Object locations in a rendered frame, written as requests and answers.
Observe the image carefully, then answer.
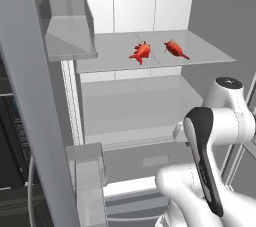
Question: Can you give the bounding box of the pale grey fridge shelf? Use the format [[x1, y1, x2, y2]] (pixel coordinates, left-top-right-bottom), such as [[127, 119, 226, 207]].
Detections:
[[81, 74, 204, 146]]

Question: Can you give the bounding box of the grey glass fridge shelf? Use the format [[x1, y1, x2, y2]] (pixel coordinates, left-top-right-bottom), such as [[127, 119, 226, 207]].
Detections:
[[75, 29, 236, 74]]

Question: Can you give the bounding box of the grey fridge crisper drawer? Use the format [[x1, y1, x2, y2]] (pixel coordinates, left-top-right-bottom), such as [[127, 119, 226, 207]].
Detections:
[[102, 141, 198, 184]]

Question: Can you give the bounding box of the grey open fridge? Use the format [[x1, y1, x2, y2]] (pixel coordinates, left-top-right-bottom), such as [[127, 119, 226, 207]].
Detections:
[[46, 0, 256, 227]]

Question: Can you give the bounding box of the wide grey door bin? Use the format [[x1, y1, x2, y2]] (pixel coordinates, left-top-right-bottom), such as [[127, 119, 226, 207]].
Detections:
[[39, 0, 99, 63]]

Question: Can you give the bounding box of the narrow grey door bin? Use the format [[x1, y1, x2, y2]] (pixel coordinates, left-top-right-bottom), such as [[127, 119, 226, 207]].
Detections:
[[65, 142, 109, 227]]

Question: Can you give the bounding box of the grey freezer drawer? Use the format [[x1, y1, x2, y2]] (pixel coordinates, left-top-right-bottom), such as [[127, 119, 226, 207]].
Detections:
[[103, 175, 171, 227]]

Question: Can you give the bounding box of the dark built-in oven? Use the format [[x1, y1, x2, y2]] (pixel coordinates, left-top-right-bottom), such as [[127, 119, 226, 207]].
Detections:
[[0, 50, 46, 227]]

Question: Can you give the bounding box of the curved grey oven handle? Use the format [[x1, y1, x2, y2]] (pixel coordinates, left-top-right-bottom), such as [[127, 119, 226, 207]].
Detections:
[[27, 153, 37, 227]]

